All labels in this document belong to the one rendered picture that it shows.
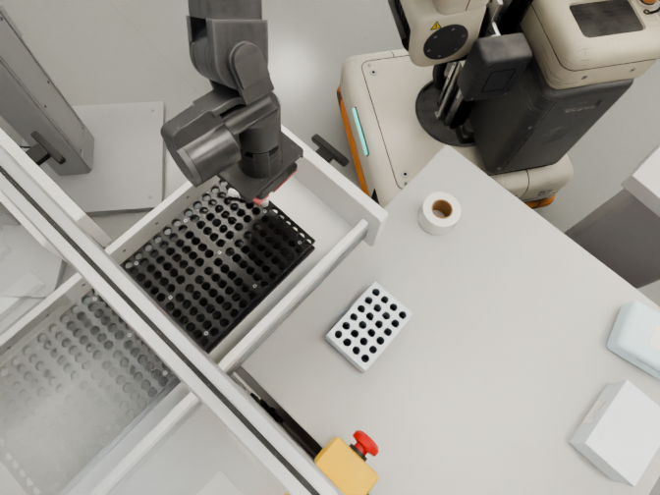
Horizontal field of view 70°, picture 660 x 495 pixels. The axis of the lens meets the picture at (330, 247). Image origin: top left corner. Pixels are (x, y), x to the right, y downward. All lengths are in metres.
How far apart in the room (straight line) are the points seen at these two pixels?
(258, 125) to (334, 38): 1.69
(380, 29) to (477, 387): 1.72
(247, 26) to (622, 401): 0.75
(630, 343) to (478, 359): 0.24
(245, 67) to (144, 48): 1.75
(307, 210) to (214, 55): 0.37
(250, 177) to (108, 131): 1.39
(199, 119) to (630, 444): 0.76
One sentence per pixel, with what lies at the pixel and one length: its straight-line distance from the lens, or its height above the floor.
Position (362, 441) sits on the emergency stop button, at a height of 0.89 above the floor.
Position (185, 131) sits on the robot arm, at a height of 1.15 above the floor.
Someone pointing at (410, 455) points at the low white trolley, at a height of 0.76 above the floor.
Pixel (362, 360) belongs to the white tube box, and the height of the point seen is 0.76.
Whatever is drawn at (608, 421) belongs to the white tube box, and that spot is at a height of 0.81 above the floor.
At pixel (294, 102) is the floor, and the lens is 1.97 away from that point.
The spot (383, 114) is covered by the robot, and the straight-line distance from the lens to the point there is 1.61.
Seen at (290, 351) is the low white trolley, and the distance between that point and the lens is 0.80.
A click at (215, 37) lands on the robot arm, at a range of 0.49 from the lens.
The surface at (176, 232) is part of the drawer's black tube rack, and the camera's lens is 0.73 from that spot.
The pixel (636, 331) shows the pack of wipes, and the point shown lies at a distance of 0.94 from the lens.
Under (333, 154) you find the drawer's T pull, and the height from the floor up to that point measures 0.91.
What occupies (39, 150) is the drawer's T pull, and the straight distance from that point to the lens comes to 0.86.
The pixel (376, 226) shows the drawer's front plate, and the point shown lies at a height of 0.90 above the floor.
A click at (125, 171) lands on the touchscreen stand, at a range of 1.86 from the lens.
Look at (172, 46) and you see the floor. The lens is 2.21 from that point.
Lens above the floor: 1.55
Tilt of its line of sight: 69 degrees down
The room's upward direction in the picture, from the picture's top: 9 degrees clockwise
